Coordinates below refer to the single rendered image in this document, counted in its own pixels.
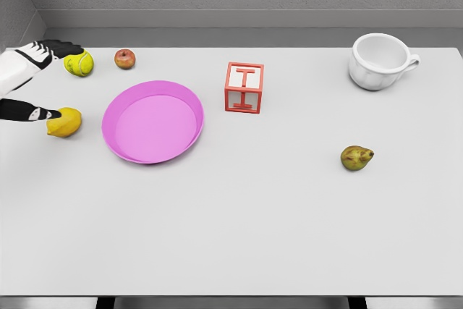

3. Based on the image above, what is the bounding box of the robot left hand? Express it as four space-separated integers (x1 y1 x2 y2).
0 39 85 122

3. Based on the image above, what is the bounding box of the yellow lemon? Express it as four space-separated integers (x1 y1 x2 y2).
46 106 82 139

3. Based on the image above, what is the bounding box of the pink round plate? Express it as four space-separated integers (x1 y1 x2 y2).
101 80 205 165

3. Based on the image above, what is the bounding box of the yellow-green tennis ball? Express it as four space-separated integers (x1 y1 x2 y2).
63 49 95 78

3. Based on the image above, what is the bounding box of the red apple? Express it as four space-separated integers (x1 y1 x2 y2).
114 48 137 70

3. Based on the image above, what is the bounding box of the red letter block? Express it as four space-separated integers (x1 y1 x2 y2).
224 62 265 115

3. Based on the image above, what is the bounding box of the green-brown pear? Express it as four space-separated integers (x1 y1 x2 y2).
340 145 375 172

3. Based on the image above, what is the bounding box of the white ceramic cup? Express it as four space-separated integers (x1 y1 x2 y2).
348 33 421 91

